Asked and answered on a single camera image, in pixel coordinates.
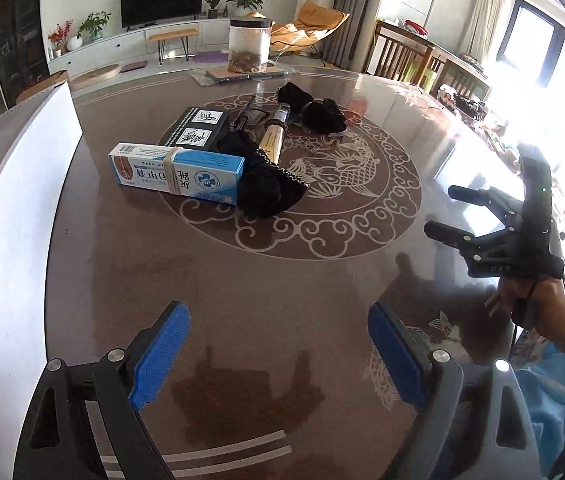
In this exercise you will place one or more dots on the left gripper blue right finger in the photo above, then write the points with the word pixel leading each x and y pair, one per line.
pixel 405 356

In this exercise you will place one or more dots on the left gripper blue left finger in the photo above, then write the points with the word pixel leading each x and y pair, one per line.
pixel 153 352

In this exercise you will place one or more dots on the blue white medicine box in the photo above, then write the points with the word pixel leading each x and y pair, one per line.
pixel 178 171

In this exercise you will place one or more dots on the black beaded velvet pouch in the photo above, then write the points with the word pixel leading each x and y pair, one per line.
pixel 264 189

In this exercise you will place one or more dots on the beige cosmetic tube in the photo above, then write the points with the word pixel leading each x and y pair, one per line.
pixel 275 129

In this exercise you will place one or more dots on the person's right hand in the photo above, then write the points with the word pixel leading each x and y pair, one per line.
pixel 542 301

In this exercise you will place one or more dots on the wooden dining chair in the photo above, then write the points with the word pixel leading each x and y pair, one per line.
pixel 403 56

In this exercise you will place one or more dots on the black rectangular box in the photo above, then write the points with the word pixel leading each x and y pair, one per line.
pixel 197 129

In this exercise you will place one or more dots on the black framed eyeglasses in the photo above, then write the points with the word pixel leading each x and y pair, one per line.
pixel 249 116

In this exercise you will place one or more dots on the wooden tray board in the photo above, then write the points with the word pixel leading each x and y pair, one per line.
pixel 221 75

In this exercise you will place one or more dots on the grey curtain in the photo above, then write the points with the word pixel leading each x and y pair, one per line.
pixel 340 45

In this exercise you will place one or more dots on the orange lounge chair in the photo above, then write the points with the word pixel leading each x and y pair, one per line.
pixel 314 23

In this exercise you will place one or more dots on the clear glass jar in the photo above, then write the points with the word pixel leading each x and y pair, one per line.
pixel 248 45

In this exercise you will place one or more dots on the white tv cabinet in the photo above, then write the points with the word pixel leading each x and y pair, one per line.
pixel 177 41

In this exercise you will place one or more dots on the red flowers in vase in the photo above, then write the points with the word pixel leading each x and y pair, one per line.
pixel 59 36

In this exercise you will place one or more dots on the green potted plant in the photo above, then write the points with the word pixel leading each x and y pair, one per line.
pixel 93 26

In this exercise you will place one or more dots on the black flat television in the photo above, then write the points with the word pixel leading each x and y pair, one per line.
pixel 143 12

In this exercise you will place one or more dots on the dark display cabinet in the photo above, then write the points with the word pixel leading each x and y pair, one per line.
pixel 23 57

